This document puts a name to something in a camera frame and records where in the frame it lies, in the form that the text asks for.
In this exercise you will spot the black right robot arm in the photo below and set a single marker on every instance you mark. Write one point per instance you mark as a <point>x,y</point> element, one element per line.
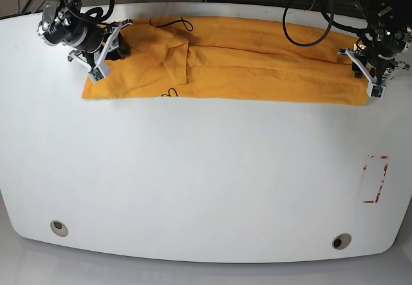
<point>63,22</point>

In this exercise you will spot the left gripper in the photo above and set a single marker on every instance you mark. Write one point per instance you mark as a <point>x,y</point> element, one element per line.
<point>378,65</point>

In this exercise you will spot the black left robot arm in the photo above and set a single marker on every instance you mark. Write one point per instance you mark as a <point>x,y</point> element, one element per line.
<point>388,34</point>

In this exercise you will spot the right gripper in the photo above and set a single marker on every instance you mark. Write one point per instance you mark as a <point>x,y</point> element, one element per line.
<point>104,44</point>

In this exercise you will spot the table grommet hole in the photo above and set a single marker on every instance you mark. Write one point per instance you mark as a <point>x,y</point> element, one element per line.
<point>342,241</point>
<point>59,228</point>

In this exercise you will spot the left table grommet hole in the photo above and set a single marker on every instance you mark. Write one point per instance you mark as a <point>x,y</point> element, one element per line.
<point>59,228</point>

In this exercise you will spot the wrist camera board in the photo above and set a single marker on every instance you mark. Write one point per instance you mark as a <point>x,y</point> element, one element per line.
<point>98,73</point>
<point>375,91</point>

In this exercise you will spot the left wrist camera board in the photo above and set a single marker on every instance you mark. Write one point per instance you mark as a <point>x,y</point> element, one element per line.
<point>375,91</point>

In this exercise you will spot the red tape rectangle marking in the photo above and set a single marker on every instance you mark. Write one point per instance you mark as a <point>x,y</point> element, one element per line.
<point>372,178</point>

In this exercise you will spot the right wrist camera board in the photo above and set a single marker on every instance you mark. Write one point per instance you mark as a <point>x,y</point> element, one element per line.
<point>98,73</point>

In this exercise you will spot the right table grommet hole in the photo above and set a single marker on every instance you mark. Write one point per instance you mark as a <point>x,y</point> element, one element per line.
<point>342,241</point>

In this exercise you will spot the yellow t-shirt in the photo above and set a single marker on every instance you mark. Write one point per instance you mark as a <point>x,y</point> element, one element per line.
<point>227,57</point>

